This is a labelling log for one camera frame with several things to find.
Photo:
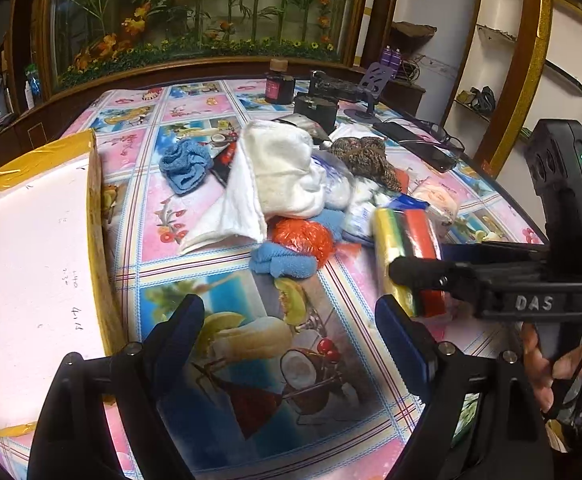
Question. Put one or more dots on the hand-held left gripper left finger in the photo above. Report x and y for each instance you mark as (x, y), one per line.
(186, 325)

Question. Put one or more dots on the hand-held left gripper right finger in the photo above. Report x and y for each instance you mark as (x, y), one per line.
(401, 335)

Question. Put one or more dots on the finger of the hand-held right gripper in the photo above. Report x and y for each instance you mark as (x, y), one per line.
(421, 272)
(491, 251)

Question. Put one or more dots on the striped multicolour sponge pack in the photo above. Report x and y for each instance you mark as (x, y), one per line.
(406, 240)

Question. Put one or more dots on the pink rose tissue pack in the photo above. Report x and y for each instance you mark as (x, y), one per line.
(436, 197)

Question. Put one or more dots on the clear bag of tissue packs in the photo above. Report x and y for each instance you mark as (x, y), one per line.
(356, 205)

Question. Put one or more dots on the thin white cloth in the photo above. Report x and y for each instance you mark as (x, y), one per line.
(226, 220)

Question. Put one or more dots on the blue microfibre cloth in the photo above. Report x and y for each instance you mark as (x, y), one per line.
(283, 262)

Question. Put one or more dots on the orange mesh scrubber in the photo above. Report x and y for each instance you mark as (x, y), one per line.
(303, 237)

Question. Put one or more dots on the brown knitted cloth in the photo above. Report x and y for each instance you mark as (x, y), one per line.
(366, 155)

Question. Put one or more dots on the light blue small towel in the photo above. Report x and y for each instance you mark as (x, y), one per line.
(186, 165)

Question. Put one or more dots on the white foam box yellow tape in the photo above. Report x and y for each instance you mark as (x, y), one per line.
(31, 260)

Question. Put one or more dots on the black packet with red label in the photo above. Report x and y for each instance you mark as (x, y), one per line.
(226, 157)

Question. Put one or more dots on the cream fluffy towel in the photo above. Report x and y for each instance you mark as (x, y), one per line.
(281, 160)

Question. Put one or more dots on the grey foil packet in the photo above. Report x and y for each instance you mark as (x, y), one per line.
(296, 124)

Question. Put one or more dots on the person's right hand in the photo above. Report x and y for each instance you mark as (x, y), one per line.
(536, 365)

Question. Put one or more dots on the black eyeglasses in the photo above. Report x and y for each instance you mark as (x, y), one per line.
(446, 135)

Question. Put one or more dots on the dark items on shelf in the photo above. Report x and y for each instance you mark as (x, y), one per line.
(482, 98)

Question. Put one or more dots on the black cylinder container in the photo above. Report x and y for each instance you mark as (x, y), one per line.
(316, 110)

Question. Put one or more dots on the purple phone stand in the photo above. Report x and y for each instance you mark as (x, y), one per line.
(373, 80)

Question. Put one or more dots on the black device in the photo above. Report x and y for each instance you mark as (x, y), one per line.
(336, 87)

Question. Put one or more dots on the purple bottle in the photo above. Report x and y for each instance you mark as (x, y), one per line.
(386, 57)
(397, 59)

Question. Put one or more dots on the dark jar with wooden lid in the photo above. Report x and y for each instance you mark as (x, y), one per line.
(277, 85)

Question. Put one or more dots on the white spray bottle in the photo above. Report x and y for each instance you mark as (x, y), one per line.
(30, 92)

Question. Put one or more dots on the artificial flower display case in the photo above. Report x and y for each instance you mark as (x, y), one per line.
(196, 10)

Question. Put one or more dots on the white wall shelf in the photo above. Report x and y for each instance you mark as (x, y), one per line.
(496, 35)

